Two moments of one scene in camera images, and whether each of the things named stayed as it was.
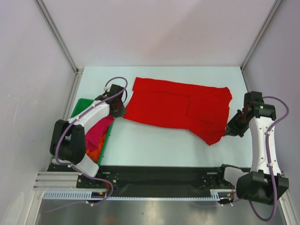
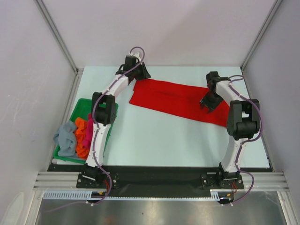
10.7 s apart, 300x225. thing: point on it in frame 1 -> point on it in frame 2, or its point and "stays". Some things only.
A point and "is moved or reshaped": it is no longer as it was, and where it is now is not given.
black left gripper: [121, 113] -> [145, 74]
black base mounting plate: [109, 178] stays
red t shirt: [203, 109] is moved or reshaped
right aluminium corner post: [276, 5] stays
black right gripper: [236, 125] -> [211, 101]
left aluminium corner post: [61, 41] stays
